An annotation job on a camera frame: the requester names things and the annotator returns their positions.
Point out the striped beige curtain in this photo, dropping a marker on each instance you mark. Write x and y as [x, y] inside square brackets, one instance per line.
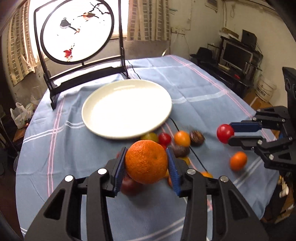
[148, 20]

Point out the dark purple plum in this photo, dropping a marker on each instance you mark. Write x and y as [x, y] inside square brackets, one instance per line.
[180, 151]

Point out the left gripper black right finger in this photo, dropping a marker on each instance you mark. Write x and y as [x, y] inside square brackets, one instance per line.
[212, 199]

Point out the yellow green plum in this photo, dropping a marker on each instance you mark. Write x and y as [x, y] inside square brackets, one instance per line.
[150, 136]

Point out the dark wrinkled passion fruit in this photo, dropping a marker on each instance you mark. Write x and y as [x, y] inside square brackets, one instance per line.
[197, 138]

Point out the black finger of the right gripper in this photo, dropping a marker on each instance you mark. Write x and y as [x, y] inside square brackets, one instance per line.
[247, 142]
[246, 126]

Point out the red cherry tomato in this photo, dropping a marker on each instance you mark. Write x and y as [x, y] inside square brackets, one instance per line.
[224, 133]

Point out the black monitor on shelf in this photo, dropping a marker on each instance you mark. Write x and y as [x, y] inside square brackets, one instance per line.
[236, 56]

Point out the small orange tangerine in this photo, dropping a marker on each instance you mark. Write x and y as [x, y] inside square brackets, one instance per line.
[182, 138]

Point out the small mandarin orange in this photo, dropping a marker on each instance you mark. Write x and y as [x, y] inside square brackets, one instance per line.
[238, 161]

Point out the white plastic bucket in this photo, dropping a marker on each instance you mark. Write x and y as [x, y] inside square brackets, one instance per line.
[265, 88]

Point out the large orange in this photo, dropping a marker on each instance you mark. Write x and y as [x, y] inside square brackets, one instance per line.
[146, 162]

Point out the white plastic bag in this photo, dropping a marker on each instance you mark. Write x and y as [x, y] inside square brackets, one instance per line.
[22, 114]

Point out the white round plate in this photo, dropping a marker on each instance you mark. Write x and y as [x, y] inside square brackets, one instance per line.
[126, 109]

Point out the blue striped tablecloth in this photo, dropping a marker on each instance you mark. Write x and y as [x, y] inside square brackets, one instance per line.
[57, 143]

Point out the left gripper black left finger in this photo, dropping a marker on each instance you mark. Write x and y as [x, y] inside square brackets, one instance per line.
[60, 216]

